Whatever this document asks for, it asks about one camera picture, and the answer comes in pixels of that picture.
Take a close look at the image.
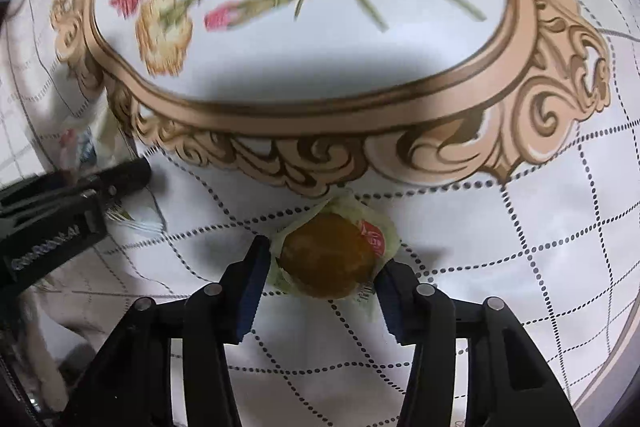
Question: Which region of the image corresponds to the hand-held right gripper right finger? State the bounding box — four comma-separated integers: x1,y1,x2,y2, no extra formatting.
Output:
372,259,583,427

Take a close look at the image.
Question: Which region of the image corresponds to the clear printed snack packet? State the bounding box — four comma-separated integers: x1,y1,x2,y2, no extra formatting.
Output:
57,112,166,233

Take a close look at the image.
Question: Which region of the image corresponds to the floral checked tablecloth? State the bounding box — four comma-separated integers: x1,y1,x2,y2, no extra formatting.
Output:
0,0,640,427

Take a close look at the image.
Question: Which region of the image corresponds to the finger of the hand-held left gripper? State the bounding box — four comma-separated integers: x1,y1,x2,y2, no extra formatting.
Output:
65,157,153,208

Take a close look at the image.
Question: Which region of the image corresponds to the brown pastry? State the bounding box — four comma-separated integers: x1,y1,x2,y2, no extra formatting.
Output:
267,192,401,323

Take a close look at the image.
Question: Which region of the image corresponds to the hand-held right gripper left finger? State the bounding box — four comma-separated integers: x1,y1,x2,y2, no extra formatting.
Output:
60,234,273,427

